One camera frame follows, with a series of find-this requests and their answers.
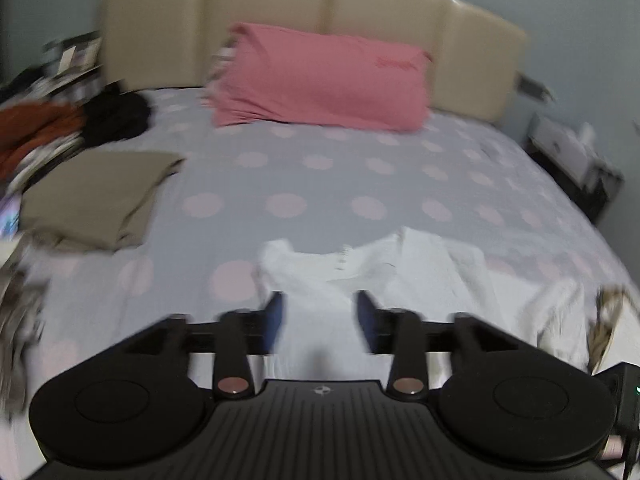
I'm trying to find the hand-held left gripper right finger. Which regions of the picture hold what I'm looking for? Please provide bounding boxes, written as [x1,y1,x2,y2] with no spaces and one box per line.
[353,290,526,401]

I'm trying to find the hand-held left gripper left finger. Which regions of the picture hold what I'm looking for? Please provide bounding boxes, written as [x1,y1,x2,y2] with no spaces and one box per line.
[118,291,286,400]

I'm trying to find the white t-shirt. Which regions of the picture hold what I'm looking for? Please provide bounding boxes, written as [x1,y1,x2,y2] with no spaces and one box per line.
[254,226,592,386]

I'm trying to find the patterned clothes pile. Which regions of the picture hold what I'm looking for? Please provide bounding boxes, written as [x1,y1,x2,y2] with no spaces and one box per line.
[0,240,51,426]

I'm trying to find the tan patterned cloth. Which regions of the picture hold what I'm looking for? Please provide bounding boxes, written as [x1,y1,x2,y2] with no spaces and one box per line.
[588,284,640,376]

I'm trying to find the dotted lilac bed sheet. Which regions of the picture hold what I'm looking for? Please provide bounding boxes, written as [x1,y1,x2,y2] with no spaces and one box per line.
[10,86,640,461]

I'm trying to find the folded khaki garment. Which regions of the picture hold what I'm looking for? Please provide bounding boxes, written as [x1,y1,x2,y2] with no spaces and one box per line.
[20,150,187,254]

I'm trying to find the dark bedside table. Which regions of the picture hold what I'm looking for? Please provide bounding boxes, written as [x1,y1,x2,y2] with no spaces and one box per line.
[522,113,626,226]

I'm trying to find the pink pillow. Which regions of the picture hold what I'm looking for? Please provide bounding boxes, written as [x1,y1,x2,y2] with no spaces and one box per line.
[202,22,434,134]

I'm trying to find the black garment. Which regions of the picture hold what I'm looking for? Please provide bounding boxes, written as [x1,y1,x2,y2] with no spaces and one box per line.
[80,83,152,146]

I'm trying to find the white box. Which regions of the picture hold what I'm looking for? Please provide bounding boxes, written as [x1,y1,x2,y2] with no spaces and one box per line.
[528,114,598,184]

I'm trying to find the beige padded headboard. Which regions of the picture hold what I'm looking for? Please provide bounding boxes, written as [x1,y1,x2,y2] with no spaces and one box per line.
[98,0,530,124]

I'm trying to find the orange garment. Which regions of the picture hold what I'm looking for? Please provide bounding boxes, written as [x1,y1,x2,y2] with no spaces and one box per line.
[0,101,87,181]

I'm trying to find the cluttered bedside shelf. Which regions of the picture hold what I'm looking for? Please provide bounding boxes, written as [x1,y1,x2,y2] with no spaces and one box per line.
[0,30,106,111]

